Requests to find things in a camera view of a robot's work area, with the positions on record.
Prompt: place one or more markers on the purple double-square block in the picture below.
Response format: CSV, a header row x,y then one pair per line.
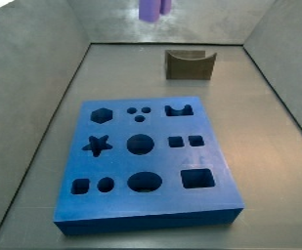
x,y
152,8

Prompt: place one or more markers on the blue shape-sorting board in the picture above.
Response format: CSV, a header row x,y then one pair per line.
x,y
144,169

